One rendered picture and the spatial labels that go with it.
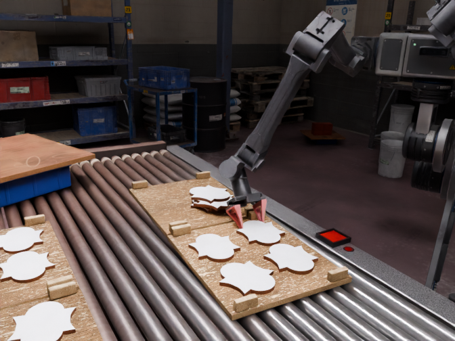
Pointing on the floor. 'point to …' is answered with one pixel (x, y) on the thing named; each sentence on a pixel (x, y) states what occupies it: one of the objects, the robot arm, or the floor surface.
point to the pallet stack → (265, 94)
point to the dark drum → (206, 114)
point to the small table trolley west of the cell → (159, 113)
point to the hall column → (225, 53)
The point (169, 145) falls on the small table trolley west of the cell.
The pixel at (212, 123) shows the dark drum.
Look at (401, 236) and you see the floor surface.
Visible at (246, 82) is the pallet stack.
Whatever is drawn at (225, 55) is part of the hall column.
